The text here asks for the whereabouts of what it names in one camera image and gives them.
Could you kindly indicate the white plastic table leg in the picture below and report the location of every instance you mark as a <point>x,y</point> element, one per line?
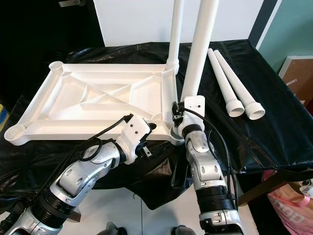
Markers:
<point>175,29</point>
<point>198,54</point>
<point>237,83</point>
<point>221,81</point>

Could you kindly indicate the grey right robot foot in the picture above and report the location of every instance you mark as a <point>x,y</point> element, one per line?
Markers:
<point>182,231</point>

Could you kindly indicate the grey robot foot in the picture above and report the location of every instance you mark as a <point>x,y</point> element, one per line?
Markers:
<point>113,229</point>
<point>182,231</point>

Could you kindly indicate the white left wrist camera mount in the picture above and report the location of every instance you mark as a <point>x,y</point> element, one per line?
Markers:
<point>134,134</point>

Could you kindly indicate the white panel with cardboard face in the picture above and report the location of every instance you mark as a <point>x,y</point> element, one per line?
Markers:
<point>298,78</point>

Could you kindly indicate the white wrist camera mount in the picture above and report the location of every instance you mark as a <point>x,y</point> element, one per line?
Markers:
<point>191,107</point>
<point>134,134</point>

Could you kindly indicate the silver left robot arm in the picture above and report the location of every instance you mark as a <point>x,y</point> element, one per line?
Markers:
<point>73,181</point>

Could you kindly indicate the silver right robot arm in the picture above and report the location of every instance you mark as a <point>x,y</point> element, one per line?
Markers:
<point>205,166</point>

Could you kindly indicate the grey left robot foot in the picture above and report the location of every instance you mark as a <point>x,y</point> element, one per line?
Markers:
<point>113,229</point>

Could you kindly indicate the white plastic children table top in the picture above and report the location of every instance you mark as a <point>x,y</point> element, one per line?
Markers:
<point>58,105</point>

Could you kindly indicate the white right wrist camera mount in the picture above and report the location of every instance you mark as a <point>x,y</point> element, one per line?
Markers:
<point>191,107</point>

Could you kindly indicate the pink plastic bag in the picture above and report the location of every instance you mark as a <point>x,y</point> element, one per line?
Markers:
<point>293,210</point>

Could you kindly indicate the black plastic table cover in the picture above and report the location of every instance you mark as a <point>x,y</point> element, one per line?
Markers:
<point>274,142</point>

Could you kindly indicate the black door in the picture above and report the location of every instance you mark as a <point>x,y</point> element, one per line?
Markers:
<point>29,49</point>

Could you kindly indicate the brown wooden table leg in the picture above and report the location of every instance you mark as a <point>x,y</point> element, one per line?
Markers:
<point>279,186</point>
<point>72,214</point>

